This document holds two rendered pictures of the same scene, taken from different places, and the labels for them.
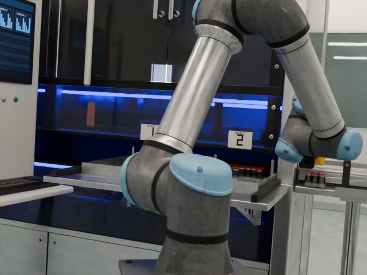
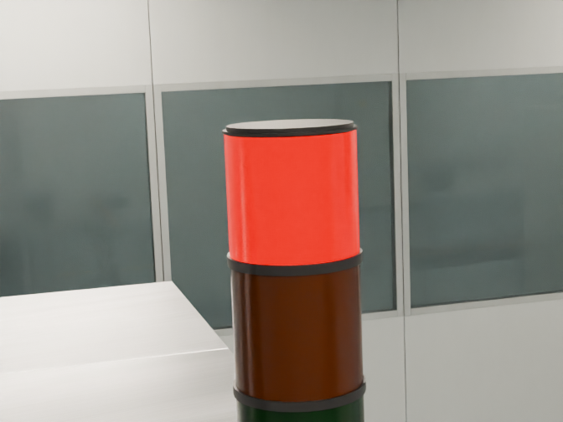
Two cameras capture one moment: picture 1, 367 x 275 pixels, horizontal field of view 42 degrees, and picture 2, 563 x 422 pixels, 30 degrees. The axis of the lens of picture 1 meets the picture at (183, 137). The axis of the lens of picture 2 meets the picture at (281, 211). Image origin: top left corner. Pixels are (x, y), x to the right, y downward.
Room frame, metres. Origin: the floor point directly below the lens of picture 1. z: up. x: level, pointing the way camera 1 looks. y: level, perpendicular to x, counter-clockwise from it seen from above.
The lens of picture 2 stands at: (1.41, -0.10, 2.38)
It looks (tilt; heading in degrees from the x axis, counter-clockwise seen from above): 9 degrees down; 325
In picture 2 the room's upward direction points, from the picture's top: 2 degrees counter-clockwise
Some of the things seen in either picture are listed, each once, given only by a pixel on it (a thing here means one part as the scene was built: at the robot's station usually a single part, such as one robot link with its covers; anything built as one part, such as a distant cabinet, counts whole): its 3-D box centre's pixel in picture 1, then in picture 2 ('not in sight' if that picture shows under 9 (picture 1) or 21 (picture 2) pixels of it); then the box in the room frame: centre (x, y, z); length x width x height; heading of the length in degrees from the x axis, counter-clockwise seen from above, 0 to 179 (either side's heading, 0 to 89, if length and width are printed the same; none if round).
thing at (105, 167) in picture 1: (138, 167); not in sight; (1.70, 0.15, 0.90); 0.34 x 0.26 x 0.04; 160
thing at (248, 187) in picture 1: (229, 178); not in sight; (1.56, -0.16, 0.90); 0.34 x 0.26 x 0.04; 160
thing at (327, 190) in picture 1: (316, 188); not in sight; (1.64, -0.47, 0.87); 0.14 x 0.13 x 0.02; 160
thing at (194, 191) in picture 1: (197, 191); not in sight; (0.89, -0.03, 0.96); 0.13 x 0.12 x 0.14; 40
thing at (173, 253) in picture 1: (195, 254); not in sight; (0.88, -0.04, 0.84); 0.15 x 0.15 x 0.10
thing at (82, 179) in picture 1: (175, 181); not in sight; (1.57, 0.02, 0.87); 0.70 x 0.48 x 0.02; 70
